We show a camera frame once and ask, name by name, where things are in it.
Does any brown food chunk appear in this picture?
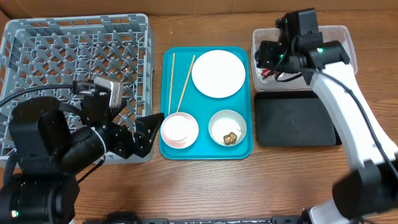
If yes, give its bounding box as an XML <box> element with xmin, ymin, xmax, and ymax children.
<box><xmin>223</xmin><ymin>132</ymin><xmax>238</xmax><ymax>146</ymax></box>

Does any teal plastic tray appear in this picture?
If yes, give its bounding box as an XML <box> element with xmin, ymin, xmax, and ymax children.
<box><xmin>159</xmin><ymin>47</ymin><xmax>253</xmax><ymax>160</ymax></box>

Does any grey plastic dish rack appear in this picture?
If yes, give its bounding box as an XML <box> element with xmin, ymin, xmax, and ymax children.
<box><xmin>1</xmin><ymin>14</ymin><xmax>155</xmax><ymax>164</ymax></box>

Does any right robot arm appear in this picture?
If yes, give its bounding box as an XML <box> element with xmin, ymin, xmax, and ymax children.
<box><xmin>252</xmin><ymin>8</ymin><xmax>397</xmax><ymax>223</ymax></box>

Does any red snack wrapper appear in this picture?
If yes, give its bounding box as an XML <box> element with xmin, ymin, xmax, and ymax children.
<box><xmin>261</xmin><ymin>68</ymin><xmax>278</xmax><ymax>79</ymax></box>

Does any grey-green bowl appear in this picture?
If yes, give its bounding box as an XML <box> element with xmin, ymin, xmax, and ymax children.
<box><xmin>208</xmin><ymin>110</ymin><xmax>247</xmax><ymax>147</ymax></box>

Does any black waste tray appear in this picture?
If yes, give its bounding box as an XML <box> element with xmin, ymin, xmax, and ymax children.
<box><xmin>254</xmin><ymin>91</ymin><xmax>341</xmax><ymax>147</ymax></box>

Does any large white plate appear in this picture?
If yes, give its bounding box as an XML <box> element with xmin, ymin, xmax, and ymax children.
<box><xmin>192</xmin><ymin>50</ymin><xmax>246</xmax><ymax>98</ymax></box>

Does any clear plastic bin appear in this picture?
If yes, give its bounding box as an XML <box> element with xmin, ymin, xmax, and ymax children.
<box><xmin>251</xmin><ymin>26</ymin><xmax>358</xmax><ymax>91</ymax></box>

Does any small pink plate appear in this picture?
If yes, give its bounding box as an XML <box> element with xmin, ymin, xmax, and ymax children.
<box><xmin>160</xmin><ymin>112</ymin><xmax>199</xmax><ymax>149</ymax></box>

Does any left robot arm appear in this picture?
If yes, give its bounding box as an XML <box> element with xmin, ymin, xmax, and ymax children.
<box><xmin>1</xmin><ymin>77</ymin><xmax>165</xmax><ymax>223</ymax></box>

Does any black bar at table edge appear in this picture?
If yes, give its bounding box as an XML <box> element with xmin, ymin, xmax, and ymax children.
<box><xmin>83</xmin><ymin>212</ymin><xmax>302</xmax><ymax>224</ymax></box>

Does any wooden chopstick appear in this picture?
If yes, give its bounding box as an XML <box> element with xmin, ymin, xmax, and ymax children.
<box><xmin>177</xmin><ymin>55</ymin><xmax>196</xmax><ymax>112</ymax></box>
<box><xmin>168</xmin><ymin>52</ymin><xmax>175</xmax><ymax>115</ymax></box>

